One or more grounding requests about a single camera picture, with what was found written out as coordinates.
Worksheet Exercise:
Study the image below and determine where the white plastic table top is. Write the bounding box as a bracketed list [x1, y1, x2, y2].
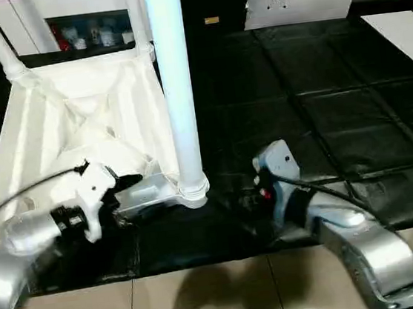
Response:
[0, 39, 214, 233]

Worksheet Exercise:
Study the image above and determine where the black work mat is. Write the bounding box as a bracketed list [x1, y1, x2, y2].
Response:
[0, 7, 413, 298]

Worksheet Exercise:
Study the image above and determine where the red box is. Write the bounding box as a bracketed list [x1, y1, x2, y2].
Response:
[50, 23, 70, 53]

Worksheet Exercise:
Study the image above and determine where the white cabinet with glass doors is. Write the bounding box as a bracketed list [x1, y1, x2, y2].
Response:
[0, 0, 153, 59]

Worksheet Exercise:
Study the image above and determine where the white flat board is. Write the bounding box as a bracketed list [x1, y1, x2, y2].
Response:
[360, 8, 413, 88]

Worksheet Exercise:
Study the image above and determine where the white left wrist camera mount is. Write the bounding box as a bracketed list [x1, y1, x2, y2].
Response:
[45, 159, 126, 247]

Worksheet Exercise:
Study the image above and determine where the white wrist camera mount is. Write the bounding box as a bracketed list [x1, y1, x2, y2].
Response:
[45, 159, 126, 247]
[249, 137, 308, 224]

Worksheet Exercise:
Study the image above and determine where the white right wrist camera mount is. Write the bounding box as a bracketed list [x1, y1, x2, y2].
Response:
[249, 137, 308, 224]

